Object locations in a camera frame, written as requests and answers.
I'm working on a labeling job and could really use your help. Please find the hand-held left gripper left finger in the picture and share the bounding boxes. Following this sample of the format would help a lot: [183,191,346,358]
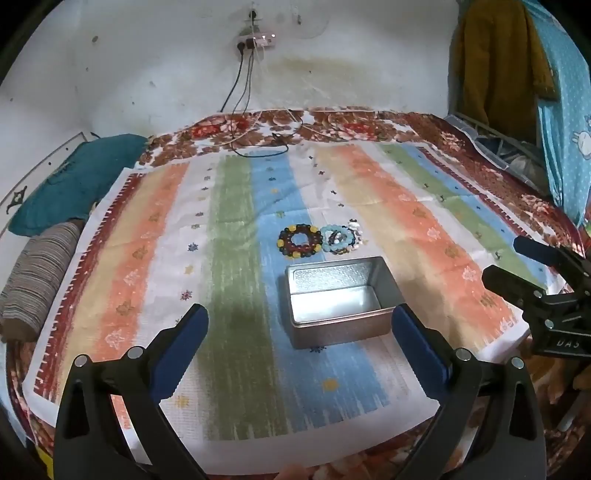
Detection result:
[55,304,209,480]

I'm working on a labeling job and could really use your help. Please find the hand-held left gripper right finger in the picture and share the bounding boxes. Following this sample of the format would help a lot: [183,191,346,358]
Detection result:
[392,304,548,480]

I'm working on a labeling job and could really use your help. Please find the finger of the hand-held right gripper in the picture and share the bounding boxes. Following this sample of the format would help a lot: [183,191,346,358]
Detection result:
[513,236,591,278]
[481,265,546,315]

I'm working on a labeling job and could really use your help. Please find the silver metal tin box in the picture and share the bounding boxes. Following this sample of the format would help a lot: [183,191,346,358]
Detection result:
[283,256,403,350]

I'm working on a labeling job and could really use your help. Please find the multicoloured glass bead bracelet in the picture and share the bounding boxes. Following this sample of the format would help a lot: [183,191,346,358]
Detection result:
[344,220,365,251]

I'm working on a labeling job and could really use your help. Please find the dark and yellow bead bracelet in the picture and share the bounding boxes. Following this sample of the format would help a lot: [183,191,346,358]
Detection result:
[278,223,323,258]

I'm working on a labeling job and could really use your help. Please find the striped pastel cloth mat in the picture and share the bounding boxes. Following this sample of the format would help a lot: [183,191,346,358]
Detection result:
[22,141,561,464]

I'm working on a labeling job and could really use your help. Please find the blue dotted printed cloth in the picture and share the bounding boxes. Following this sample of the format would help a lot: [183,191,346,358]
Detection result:
[524,0,591,227]

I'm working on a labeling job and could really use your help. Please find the striped rolled blanket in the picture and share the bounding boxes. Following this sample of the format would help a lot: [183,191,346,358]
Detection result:
[0,222,86,343]

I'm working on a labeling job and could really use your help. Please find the teal pillow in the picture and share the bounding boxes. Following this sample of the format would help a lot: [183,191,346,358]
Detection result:
[8,134,151,236]

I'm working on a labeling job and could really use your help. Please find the mustard hanging garment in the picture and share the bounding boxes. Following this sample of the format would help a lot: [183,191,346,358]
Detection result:
[450,0,559,132]

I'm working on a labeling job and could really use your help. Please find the brown floral blanket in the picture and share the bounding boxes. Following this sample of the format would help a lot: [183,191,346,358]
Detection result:
[0,107,591,480]

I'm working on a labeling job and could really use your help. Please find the white power strip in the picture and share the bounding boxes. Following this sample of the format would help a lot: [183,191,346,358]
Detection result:
[236,31,278,49]

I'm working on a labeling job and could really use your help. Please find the light blue bead bracelet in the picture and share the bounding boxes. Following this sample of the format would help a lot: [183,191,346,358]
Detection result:
[322,224,352,253]

